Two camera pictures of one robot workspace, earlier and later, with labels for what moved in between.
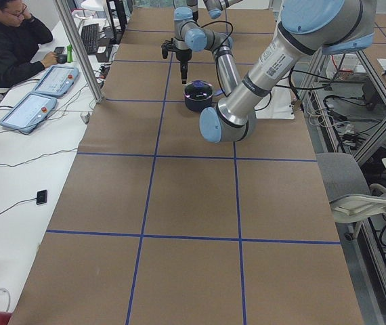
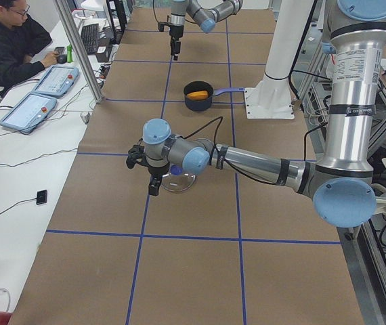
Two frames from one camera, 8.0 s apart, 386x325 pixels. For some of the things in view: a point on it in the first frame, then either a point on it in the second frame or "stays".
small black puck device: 41,197 stays
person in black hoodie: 7,38 stays
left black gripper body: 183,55 to 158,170
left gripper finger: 182,71 to 155,180
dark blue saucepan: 199,94 stays
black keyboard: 91,34 stays
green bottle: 70,56 stays
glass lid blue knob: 198,90 to 177,181
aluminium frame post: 81,49 stays
